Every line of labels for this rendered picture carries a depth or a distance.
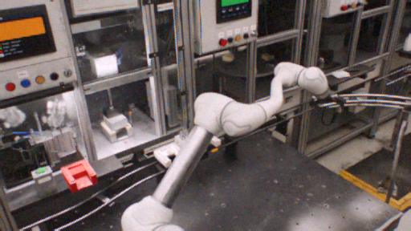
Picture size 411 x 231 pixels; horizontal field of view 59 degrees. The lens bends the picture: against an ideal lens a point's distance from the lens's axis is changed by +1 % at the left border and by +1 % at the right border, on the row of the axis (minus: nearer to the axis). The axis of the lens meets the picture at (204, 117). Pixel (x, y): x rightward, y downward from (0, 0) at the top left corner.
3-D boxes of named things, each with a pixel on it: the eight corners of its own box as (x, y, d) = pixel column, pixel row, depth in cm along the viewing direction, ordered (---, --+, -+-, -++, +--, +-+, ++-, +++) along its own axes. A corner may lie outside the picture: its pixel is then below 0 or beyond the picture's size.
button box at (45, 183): (40, 198, 167) (34, 177, 161) (36, 188, 173) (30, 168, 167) (58, 191, 171) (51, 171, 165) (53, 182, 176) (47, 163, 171)
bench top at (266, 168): (130, 431, 112) (128, 425, 110) (45, 224, 189) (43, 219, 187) (401, 219, 185) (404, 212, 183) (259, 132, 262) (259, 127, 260)
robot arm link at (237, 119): (267, 104, 152) (242, 95, 161) (238, 120, 142) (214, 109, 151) (266, 131, 159) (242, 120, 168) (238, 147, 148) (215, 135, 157)
